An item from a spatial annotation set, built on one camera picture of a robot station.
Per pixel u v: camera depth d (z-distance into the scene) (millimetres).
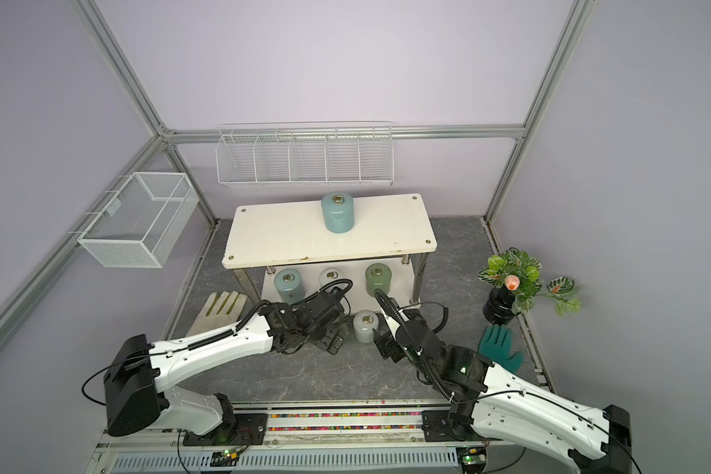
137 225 824
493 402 476
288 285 854
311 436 738
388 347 635
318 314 598
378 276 861
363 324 829
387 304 501
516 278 697
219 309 943
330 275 856
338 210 661
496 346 864
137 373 443
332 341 708
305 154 995
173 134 938
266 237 700
